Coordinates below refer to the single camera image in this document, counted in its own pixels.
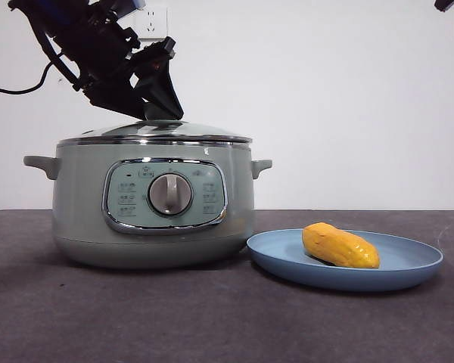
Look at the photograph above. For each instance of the blue round plate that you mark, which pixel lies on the blue round plate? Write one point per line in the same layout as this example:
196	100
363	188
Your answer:
401	264

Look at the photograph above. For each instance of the yellow corn cob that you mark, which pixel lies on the yellow corn cob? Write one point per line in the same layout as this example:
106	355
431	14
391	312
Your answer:
340	247

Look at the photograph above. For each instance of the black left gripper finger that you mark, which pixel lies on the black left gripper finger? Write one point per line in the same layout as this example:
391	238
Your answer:
117	100
160	94

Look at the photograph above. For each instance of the pale green electric steamer pot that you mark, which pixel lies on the pale green electric steamer pot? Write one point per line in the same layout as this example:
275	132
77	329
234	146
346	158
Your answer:
83	211

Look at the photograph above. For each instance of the glass lid with green knob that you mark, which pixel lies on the glass lid with green knob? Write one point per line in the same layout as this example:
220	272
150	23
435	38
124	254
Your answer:
155	130

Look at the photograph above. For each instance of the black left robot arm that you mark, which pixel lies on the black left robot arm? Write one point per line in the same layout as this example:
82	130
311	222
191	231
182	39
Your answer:
87	41

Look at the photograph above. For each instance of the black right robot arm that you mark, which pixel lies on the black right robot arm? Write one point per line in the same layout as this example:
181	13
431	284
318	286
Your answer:
444	4

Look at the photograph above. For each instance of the white wall socket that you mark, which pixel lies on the white wall socket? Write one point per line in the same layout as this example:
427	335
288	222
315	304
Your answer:
157	26

